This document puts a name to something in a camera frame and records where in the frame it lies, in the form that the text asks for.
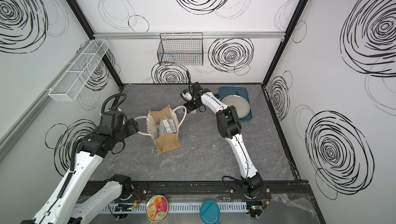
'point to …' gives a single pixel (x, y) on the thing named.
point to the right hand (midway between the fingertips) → (189, 107)
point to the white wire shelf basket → (68, 88)
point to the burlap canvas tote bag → (166, 137)
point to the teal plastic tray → (243, 91)
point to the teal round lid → (210, 212)
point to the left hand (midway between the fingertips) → (132, 125)
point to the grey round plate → (241, 104)
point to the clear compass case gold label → (167, 126)
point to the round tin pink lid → (157, 208)
